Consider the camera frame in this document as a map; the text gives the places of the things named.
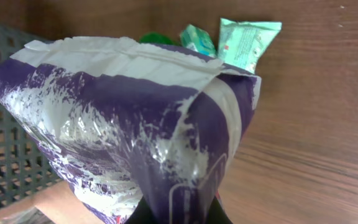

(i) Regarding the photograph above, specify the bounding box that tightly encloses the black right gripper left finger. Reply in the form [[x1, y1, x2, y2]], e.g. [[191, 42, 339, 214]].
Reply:
[[125, 197, 154, 224]]

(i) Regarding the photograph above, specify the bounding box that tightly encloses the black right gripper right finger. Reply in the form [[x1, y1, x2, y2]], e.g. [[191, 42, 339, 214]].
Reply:
[[206, 197, 232, 224]]

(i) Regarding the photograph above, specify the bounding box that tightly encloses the red purple tissue pack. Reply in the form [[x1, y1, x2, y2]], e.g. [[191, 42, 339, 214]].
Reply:
[[0, 37, 261, 223]]

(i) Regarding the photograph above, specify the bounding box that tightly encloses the teal wet wipes pack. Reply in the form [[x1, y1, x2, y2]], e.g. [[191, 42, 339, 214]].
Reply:
[[218, 18, 282, 73]]

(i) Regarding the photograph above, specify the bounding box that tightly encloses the green cup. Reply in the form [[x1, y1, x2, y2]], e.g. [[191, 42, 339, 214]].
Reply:
[[139, 32, 181, 46]]

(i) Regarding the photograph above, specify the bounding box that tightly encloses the small green tissue pack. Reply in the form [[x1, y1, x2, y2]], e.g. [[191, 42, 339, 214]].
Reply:
[[180, 24, 216, 57]]

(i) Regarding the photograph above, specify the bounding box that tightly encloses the grey plastic mesh basket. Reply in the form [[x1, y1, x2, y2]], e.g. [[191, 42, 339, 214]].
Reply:
[[0, 25, 60, 209]]

